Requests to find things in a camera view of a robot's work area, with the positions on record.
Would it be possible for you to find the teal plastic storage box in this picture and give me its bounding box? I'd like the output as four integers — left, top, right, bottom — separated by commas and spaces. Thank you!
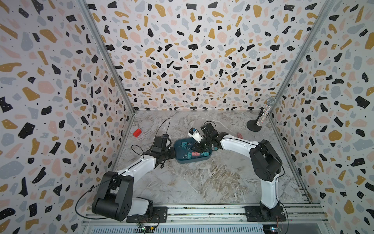
173, 137, 212, 164

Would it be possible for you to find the glitter microphone on black stand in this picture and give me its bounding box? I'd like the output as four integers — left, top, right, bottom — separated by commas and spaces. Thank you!
246, 97, 276, 132

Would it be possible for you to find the red small block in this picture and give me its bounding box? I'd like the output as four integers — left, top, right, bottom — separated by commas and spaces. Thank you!
132, 128, 142, 137

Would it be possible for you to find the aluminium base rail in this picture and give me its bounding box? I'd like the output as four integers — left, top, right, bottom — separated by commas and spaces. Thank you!
82, 203, 334, 234

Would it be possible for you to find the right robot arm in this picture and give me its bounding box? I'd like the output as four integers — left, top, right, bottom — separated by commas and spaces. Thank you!
195, 132, 282, 211

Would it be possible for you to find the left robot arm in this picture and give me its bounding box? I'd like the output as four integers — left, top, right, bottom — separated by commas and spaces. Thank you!
92, 147, 175, 221

